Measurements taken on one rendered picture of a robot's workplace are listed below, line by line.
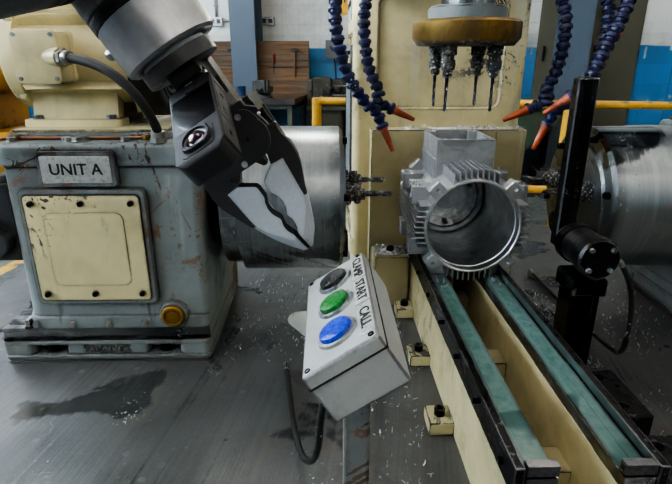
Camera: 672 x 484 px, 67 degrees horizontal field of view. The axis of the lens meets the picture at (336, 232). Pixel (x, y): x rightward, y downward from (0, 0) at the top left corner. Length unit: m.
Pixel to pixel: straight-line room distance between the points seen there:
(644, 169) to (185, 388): 0.79
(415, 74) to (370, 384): 0.82
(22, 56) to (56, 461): 0.55
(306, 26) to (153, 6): 5.63
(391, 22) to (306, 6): 4.99
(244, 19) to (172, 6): 5.47
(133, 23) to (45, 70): 0.41
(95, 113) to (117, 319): 0.33
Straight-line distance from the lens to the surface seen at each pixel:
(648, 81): 6.41
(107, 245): 0.84
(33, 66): 0.87
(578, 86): 0.83
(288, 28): 6.13
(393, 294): 1.03
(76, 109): 0.92
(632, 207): 0.92
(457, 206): 1.04
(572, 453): 0.66
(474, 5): 0.89
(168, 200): 0.81
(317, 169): 0.79
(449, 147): 0.90
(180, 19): 0.47
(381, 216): 1.03
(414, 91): 1.12
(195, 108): 0.44
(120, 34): 0.47
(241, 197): 0.48
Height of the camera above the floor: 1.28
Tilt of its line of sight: 19 degrees down
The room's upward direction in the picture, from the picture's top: straight up
